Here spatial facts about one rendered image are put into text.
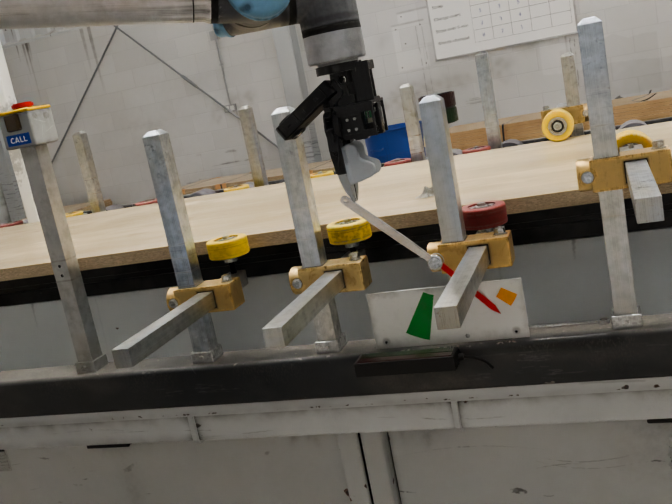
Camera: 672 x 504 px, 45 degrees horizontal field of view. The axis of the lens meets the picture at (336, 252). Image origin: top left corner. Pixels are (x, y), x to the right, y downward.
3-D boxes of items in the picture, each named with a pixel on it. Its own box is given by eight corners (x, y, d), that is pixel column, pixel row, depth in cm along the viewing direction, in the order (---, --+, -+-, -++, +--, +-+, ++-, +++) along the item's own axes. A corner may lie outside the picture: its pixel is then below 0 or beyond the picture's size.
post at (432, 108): (486, 380, 136) (439, 94, 126) (465, 381, 137) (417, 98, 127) (489, 372, 139) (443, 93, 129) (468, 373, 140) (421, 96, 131)
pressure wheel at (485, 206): (512, 270, 136) (502, 204, 133) (465, 276, 138) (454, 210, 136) (516, 258, 143) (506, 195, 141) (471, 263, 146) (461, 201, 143)
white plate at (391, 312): (529, 337, 131) (520, 278, 129) (376, 350, 139) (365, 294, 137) (530, 336, 131) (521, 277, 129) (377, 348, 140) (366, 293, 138)
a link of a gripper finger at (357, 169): (379, 200, 124) (368, 140, 122) (342, 205, 126) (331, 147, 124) (384, 196, 127) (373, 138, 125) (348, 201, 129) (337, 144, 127)
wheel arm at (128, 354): (135, 372, 120) (128, 345, 119) (116, 374, 121) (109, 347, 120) (249, 287, 160) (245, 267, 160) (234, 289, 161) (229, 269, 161)
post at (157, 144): (217, 383, 152) (157, 129, 142) (201, 385, 153) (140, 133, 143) (225, 376, 155) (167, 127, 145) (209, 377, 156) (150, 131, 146)
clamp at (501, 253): (512, 266, 129) (508, 236, 128) (430, 276, 133) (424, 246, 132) (515, 257, 134) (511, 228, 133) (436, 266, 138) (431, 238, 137)
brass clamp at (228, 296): (233, 311, 145) (227, 284, 144) (168, 318, 150) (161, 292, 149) (247, 301, 151) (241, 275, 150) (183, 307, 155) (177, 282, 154)
